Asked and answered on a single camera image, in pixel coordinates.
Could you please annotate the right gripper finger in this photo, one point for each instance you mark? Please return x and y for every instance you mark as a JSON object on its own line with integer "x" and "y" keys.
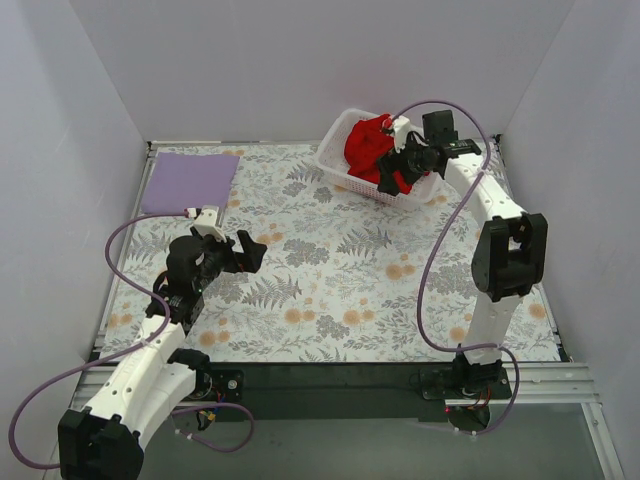
{"x": 387, "y": 184}
{"x": 389, "y": 162}

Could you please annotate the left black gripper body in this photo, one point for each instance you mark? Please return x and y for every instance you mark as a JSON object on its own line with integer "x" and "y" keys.
{"x": 232, "y": 255}

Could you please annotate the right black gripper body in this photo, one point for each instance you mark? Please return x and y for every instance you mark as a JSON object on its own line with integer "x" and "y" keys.
{"x": 395, "y": 163}

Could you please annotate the red t shirt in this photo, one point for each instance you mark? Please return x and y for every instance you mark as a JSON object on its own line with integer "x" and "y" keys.
{"x": 364, "y": 145}

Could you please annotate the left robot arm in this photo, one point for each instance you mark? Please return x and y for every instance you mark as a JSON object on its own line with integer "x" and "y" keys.
{"x": 106, "y": 439}

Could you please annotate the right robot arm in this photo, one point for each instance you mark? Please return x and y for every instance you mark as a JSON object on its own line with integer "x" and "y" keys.
{"x": 508, "y": 259}

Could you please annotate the folded purple t shirt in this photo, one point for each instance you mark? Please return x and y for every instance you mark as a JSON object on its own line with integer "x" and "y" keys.
{"x": 178, "y": 182}

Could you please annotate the floral table cloth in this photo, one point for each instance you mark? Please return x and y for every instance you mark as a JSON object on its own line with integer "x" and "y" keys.
{"x": 344, "y": 278}

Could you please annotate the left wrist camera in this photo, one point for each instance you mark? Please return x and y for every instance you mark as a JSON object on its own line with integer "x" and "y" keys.
{"x": 205, "y": 222}

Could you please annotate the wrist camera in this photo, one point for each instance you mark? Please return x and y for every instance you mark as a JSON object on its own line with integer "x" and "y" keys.
{"x": 398, "y": 129}
{"x": 205, "y": 222}

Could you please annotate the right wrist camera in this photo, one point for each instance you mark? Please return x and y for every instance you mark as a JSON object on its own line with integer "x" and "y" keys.
{"x": 398, "y": 129}

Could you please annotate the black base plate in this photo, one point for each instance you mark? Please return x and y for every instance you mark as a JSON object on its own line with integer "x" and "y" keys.
{"x": 330, "y": 391}

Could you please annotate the aluminium frame rail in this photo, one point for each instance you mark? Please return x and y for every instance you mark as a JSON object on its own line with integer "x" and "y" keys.
{"x": 540, "y": 383}

